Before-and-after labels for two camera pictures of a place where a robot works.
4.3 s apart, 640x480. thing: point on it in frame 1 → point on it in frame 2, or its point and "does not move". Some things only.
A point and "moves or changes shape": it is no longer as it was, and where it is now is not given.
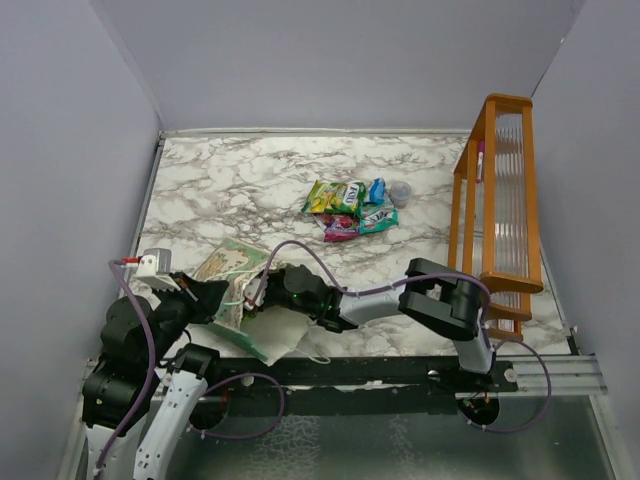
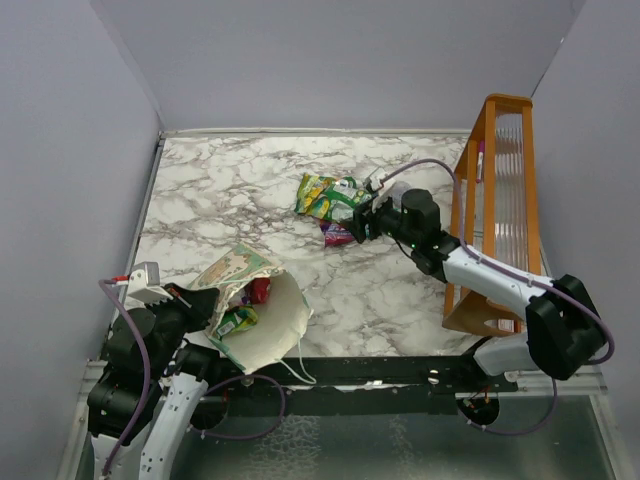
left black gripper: (203, 296) does not move
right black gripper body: (278, 294) → (380, 221)
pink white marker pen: (480, 160) does not move
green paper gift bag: (237, 263) → (281, 320)
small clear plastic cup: (400, 192) does not move
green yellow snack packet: (336, 197) moves or changes shape
